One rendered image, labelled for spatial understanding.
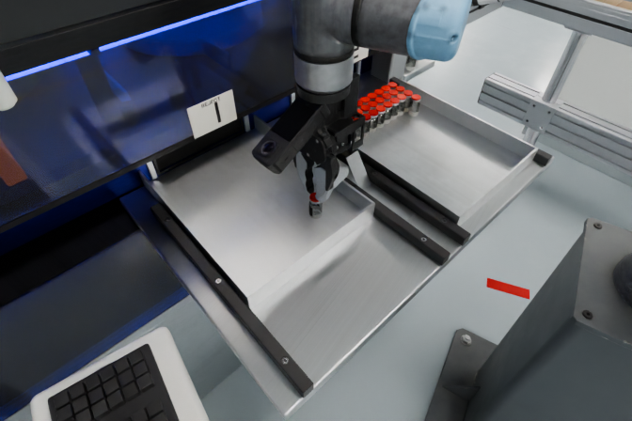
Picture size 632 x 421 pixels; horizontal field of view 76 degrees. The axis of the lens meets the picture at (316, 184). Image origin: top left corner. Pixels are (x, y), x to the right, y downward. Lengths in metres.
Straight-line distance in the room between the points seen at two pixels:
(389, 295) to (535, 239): 1.44
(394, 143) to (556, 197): 1.48
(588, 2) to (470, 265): 1.01
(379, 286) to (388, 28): 0.37
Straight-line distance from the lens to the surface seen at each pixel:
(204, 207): 0.74
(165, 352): 0.70
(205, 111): 0.70
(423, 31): 0.44
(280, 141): 0.53
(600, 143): 1.77
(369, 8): 0.45
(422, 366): 1.56
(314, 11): 0.47
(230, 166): 0.81
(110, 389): 0.68
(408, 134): 0.89
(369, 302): 0.62
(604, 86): 2.35
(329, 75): 0.50
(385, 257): 0.66
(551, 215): 2.15
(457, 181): 0.80
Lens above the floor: 1.42
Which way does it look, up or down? 45 degrees down
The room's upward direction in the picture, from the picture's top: straight up
